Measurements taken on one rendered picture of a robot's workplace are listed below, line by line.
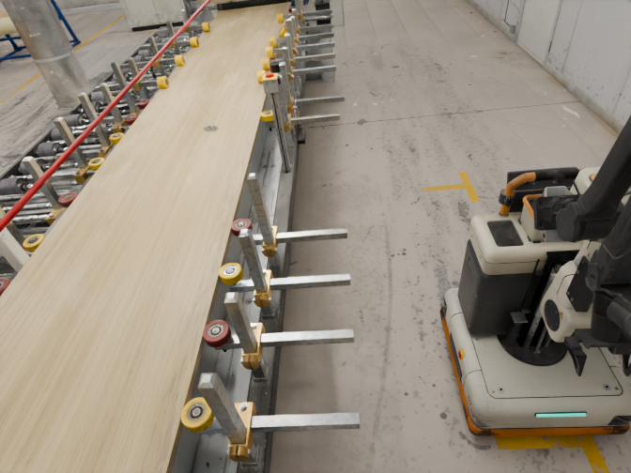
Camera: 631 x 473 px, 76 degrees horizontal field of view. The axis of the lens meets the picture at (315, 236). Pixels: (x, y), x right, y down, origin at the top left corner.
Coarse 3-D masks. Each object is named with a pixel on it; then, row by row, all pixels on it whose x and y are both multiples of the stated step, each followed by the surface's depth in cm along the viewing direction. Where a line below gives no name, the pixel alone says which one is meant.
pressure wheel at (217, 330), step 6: (210, 324) 125; (216, 324) 125; (222, 324) 124; (204, 330) 123; (210, 330) 123; (216, 330) 122; (222, 330) 122; (228, 330) 122; (204, 336) 121; (210, 336) 121; (216, 336) 121; (222, 336) 121; (228, 336) 123; (210, 342) 120; (216, 342) 120; (222, 342) 121
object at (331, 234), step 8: (296, 232) 164; (304, 232) 163; (312, 232) 163; (320, 232) 162; (328, 232) 162; (336, 232) 161; (344, 232) 161; (256, 240) 164; (280, 240) 163; (288, 240) 163; (296, 240) 163; (304, 240) 163; (312, 240) 163
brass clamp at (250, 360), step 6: (258, 324) 128; (258, 330) 126; (264, 330) 130; (258, 336) 124; (258, 342) 123; (258, 348) 121; (246, 354) 120; (252, 354) 120; (258, 354) 120; (240, 360) 121; (246, 360) 118; (252, 360) 118; (258, 360) 120; (246, 366) 120; (252, 366) 120; (258, 366) 120
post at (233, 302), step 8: (232, 296) 105; (224, 304) 105; (232, 304) 105; (240, 304) 108; (232, 312) 107; (240, 312) 108; (232, 320) 110; (240, 320) 110; (248, 320) 114; (240, 328) 112; (248, 328) 114; (240, 336) 115; (248, 336) 115; (248, 344) 117; (256, 344) 122; (248, 352) 120; (264, 368) 129; (256, 376) 129; (264, 376) 129
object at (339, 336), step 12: (264, 336) 125; (276, 336) 125; (288, 336) 124; (300, 336) 124; (312, 336) 123; (324, 336) 123; (336, 336) 122; (348, 336) 122; (216, 348) 126; (228, 348) 126
